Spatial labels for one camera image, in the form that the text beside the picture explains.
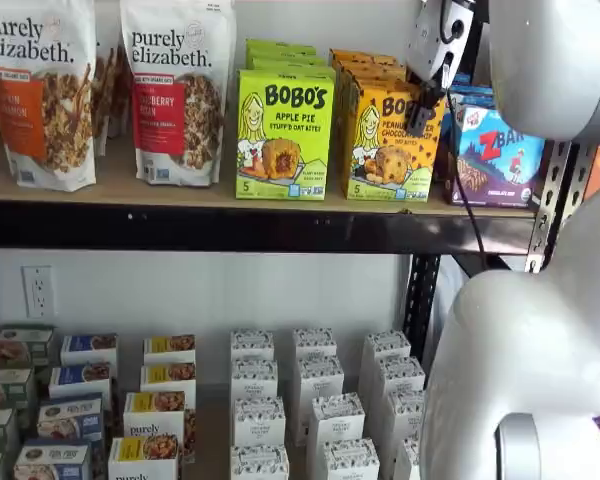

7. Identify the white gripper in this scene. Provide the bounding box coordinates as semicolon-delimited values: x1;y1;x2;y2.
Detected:
404;0;481;141

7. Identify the orange Bobo's oat bites box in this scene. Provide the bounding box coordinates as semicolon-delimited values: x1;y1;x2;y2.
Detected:
328;48;399;64
340;69;416;86
343;79;447;203
333;58;409;75

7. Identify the blue Zbar snack box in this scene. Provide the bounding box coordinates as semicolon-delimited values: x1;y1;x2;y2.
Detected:
440;102;547;209
449;73;497;110

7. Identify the green Bobo's apple pie box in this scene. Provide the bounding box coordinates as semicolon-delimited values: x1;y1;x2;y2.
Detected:
247;48;327;62
235;67;338;201
244;38;317;52
249;58;331;72

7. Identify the black diagonal shelf brace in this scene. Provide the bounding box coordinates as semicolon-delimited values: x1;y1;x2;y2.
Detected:
452;253;511;276

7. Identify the black metal shelf beam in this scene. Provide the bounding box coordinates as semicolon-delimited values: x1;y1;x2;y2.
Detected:
0;198;556;257

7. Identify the wooden shelf board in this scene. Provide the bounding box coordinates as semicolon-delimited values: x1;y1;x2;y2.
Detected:
0;124;540;221

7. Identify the yellow label granola box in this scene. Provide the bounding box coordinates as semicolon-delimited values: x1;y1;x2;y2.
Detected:
139;362;197;399
143;333;197;366
108;435;182;480
123;390;187;441

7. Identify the blue label granola box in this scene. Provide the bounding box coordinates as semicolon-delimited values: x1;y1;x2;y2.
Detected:
36;393;105;444
48;363;114;401
13;438;94;480
59;333;120;371

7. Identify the translucent plastic sheet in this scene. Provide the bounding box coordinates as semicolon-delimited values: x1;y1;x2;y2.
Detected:
424;254;472;342

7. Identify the granola bag red label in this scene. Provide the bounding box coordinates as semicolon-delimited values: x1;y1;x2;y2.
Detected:
118;0;238;188

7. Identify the white patterned carton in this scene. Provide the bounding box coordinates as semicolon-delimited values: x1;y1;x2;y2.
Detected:
384;389;428;451
295;355;346;431
358;329;413;396
307;393;367;461
394;437;422;480
230;358;280;401
229;328;276;364
233;397;287;449
372;357;427;426
293;327;338;361
229;444;290;480
322;438;381;480

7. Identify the white granola bag clear window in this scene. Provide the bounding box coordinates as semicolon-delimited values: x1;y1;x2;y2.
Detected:
107;44;134;139
92;0;116;161

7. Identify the granola bag orange label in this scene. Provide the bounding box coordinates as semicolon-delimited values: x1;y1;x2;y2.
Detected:
0;0;99;192

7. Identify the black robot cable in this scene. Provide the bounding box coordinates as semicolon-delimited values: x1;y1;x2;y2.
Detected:
443;92;489;274

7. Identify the grey perforated upright post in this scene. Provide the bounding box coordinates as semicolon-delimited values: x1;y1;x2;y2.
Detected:
525;141;575;274

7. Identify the white wall outlet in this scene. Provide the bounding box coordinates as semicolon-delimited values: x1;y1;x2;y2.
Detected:
21;265;57;319

